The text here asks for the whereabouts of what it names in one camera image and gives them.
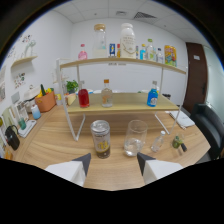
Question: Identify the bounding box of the white booklet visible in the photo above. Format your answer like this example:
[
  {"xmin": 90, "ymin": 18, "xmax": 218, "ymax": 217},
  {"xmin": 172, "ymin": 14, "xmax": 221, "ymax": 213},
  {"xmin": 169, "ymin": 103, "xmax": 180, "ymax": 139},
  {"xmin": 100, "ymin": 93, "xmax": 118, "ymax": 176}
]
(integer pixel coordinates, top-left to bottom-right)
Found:
[{"xmin": 168, "ymin": 110, "xmax": 196, "ymax": 129}]

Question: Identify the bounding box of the white tray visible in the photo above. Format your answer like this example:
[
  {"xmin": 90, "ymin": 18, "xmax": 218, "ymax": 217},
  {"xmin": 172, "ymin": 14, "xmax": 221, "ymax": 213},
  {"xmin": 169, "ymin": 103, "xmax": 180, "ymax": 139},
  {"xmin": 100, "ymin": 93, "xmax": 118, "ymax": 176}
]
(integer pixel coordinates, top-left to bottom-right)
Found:
[{"xmin": 17, "ymin": 119, "xmax": 37, "ymax": 139}]

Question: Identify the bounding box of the orange storage basket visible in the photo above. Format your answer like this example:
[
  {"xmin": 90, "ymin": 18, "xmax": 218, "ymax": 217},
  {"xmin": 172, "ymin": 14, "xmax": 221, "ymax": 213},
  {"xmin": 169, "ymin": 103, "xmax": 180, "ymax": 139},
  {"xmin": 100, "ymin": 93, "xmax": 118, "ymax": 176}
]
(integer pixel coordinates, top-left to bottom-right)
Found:
[{"xmin": 34, "ymin": 87, "xmax": 57, "ymax": 113}]

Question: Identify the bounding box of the black kettle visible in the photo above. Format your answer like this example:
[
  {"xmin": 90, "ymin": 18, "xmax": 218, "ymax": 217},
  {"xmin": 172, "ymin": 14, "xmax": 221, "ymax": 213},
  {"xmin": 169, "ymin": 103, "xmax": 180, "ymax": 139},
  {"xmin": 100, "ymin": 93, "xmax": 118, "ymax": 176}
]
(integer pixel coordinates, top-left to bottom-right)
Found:
[{"xmin": 4, "ymin": 124, "xmax": 21, "ymax": 151}]

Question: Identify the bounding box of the small colourful wall print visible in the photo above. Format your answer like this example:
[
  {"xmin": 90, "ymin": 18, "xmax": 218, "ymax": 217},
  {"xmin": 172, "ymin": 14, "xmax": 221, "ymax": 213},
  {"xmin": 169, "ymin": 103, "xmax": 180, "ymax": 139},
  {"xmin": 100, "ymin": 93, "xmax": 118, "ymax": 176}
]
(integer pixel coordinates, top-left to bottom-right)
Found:
[{"xmin": 13, "ymin": 72, "xmax": 27, "ymax": 89}]

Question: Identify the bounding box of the blue liquid bottle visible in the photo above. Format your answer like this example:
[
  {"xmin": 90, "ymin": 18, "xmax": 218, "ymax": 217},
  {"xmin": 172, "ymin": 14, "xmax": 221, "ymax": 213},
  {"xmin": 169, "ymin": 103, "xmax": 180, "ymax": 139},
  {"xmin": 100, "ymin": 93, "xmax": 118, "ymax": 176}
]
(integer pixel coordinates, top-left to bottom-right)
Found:
[{"xmin": 146, "ymin": 80, "xmax": 159, "ymax": 108}]

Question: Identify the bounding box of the white toaster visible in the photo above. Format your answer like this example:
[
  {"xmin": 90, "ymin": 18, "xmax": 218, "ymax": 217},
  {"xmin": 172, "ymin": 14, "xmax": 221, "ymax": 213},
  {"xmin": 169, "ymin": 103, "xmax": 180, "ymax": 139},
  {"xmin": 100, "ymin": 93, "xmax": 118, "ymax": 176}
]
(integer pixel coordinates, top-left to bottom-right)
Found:
[{"xmin": 23, "ymin": 84, "xmax": 41, "ymax": 113}]

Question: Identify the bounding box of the small pink bottle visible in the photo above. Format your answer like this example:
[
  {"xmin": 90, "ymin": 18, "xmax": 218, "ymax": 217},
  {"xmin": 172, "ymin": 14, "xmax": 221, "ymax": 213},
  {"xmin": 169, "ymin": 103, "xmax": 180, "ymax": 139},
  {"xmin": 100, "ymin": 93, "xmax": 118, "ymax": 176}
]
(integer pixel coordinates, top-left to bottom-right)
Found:
[{"xmin": 77, "ymin": 43, "xmax": 89, "ymax": 61}]

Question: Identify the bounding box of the silver black soda water can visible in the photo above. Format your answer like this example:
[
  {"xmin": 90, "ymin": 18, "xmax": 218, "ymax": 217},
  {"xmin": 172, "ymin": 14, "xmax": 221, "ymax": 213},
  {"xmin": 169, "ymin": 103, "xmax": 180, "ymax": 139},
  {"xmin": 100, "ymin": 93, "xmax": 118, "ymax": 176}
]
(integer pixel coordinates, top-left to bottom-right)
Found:
[{"xmin": 90, "ymin": 119, "xmax": 112, "ymax": 160}]

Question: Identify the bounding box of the clear bottle green cap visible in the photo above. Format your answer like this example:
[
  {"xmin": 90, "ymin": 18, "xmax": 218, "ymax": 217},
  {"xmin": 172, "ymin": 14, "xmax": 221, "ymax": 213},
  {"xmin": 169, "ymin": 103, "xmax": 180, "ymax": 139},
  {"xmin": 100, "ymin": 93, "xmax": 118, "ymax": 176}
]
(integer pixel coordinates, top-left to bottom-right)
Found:
[{"xmin": 145, "ymin": 38, "xmax": 156, "ymax": 62}]

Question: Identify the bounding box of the small jar with limes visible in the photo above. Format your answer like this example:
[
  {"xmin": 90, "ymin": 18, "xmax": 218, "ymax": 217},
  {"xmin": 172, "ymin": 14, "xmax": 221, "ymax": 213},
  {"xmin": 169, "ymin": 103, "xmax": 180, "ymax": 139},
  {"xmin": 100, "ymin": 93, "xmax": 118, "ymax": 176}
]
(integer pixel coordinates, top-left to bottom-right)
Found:
[{"xmin": 171, "ymin": 134, "xmax": 188, "ymax": 153}]

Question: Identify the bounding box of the wooden wall shelf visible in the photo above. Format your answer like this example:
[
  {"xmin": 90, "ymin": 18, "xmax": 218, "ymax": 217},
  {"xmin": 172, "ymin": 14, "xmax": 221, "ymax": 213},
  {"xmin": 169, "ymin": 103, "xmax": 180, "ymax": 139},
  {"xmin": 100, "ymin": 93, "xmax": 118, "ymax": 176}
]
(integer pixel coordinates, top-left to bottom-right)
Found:
[{"xmin": 10, "ymin": 55, "xmax": 39, "ymax": 69}]

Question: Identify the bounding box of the brown door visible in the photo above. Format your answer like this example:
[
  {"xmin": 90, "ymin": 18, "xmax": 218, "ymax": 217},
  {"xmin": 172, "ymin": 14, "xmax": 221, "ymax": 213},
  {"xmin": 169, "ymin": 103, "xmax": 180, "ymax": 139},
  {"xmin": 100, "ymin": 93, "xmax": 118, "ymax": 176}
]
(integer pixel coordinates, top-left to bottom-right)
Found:
[{"xmin": 183, "ymin": 42, "xmax": 208, "ymax": 114}]

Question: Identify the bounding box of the blue wall poster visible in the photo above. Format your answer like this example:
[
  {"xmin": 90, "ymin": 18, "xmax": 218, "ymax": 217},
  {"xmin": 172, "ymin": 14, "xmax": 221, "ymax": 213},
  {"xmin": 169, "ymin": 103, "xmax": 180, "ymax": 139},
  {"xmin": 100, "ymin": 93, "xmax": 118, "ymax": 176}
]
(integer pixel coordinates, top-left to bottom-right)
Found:
[{"xmin": 109, "ymin": 43, "xmax": 117, "ymax": 58}]

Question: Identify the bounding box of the clear bottle orange cap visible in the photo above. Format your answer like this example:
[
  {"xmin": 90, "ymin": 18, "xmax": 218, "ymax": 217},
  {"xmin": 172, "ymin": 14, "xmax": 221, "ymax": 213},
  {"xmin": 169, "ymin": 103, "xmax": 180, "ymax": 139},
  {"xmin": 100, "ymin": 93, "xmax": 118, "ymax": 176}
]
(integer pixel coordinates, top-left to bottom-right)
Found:
[{"xmin": 101, "ymin": 78, "xmax": 114, "ymax": 108}]

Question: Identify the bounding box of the green potted plant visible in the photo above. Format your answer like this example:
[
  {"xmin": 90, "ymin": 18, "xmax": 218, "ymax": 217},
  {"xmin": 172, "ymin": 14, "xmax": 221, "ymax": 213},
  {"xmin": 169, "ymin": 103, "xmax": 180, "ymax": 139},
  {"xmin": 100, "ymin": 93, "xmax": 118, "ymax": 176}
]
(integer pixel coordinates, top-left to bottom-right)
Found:
[{"xmin": 65, "ymin": 79, "xmax": 79, "ymax": 94}]

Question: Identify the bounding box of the tall glass jar cork lid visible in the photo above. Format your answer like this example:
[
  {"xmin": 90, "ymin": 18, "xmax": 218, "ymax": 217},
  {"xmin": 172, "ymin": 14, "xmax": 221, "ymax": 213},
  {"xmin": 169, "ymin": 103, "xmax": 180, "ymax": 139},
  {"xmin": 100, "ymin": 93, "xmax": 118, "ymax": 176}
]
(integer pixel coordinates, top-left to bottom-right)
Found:
[{"xmin": 92, "ymin": 23, "xmax": 108, "ymax": 59}]

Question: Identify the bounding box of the clear bottle blue cap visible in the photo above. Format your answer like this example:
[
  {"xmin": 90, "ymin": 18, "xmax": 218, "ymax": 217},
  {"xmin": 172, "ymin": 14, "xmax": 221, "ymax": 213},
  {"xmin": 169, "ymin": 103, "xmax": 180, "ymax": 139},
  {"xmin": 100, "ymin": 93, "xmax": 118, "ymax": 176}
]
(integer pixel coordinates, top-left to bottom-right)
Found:
[{"xmin": 155, "ymin": 47, "xmax": 165, "ymax": 64}]

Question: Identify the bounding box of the small blue bottle yellow cap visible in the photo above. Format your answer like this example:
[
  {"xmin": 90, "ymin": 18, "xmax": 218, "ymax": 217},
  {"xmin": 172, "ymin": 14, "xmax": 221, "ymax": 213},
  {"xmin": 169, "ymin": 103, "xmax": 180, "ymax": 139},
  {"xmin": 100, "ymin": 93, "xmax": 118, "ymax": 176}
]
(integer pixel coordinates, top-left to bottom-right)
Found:
[{"xmin": 139, "ymin": 43, "xmax": 148, "ymax": 61}]

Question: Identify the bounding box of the slatted ceiling air vent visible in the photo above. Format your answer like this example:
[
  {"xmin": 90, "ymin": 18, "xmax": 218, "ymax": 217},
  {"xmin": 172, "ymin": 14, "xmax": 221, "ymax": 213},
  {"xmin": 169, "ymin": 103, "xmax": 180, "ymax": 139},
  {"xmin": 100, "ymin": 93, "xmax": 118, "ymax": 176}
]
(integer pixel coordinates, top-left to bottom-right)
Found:
[{"xmin": 133, "ymin": 11, "xmax": 157, "ymax": 20}]

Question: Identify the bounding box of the two-tier wooden shelf rack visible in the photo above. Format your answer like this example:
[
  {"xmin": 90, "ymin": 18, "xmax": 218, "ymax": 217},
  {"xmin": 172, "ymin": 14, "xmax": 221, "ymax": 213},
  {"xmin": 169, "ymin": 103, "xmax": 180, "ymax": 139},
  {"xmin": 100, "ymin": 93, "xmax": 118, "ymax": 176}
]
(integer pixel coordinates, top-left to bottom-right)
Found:
[{"xmin": 55, "ymin": 57, "xmax": 188, "ymax": 142}]

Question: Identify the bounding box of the clear bottle red label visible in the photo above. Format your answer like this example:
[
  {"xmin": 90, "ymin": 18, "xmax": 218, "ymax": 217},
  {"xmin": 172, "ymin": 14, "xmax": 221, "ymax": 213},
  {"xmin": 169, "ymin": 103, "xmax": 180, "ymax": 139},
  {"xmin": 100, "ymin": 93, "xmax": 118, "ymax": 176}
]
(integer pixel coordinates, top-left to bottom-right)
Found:
[{"xmin": 150, "ymin": 130, "xmax": 167, "ymax": 153}]

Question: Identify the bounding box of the white ornament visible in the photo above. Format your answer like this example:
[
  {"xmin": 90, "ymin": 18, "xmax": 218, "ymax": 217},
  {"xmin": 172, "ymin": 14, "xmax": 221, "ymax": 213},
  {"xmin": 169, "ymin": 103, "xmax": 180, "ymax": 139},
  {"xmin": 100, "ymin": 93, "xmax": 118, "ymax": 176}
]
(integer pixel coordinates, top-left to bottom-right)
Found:
[{"xmin": 23, "ymin": 39, "xmax": 37, "ymax": 58}]

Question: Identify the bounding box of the yellow colourful drink can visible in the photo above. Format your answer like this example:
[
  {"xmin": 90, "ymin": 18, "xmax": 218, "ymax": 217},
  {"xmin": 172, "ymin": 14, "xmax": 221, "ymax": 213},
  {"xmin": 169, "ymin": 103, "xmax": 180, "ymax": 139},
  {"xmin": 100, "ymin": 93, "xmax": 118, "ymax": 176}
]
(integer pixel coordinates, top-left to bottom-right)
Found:
[{"xmin": 163, "ymin": 44, "xmax": 178, "ymax": 68}]

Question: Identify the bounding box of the pale blue plastic bottle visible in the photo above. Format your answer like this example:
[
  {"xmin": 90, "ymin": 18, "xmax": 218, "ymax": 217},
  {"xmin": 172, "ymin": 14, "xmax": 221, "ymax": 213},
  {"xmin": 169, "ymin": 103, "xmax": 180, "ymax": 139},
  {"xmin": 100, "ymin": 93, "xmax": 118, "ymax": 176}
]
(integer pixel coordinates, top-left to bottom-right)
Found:
[{"xmin": 30, "ymin": 104, "xmax": 42, "ymax": 120}]

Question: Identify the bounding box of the green cup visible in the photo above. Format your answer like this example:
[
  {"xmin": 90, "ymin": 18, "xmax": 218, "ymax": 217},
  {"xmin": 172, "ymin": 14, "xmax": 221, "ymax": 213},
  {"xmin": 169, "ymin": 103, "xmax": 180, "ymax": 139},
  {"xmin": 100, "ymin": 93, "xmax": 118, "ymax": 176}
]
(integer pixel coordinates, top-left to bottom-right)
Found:
[{"xmin": 18, "ymin": 117, "xmax": 27, "ymax": 130}]

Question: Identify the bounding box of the large white milk bottle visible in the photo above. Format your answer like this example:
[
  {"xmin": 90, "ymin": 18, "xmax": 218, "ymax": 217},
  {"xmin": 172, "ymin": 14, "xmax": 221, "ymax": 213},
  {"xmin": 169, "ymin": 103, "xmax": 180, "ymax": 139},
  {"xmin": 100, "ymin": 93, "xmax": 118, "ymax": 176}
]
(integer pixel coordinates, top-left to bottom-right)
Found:
[{"xmin": 119, "ymin": 22, "xmax": 137, "ymax": 60}]

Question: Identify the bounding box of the red liquid bottle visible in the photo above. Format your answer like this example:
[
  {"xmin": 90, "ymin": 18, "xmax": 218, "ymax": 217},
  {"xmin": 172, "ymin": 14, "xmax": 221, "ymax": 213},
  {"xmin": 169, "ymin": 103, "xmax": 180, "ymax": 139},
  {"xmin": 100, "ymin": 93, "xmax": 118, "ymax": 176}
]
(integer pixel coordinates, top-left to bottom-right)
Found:
[{"xmin": 78, "ymin": 80, "xmax": 91, "ymax": 109}]

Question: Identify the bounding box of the clear drinking glass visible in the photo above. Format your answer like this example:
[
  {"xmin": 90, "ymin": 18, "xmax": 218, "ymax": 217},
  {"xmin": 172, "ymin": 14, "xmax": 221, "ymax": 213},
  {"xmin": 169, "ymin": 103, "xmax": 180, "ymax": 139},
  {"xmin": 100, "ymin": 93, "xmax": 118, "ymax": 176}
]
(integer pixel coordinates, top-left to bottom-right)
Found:
[{"xmin": 123, "ymin": 119, "xmax": 149, "ymax": 158}]

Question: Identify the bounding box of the black armchair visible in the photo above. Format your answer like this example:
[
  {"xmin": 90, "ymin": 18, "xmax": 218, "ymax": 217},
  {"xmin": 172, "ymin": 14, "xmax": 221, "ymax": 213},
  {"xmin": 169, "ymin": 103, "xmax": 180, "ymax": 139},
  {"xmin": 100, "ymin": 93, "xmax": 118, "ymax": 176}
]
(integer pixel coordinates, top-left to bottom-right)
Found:
[{"xmin": 189, "ymin": 103, "xmax": 224, "ymax": 161}]

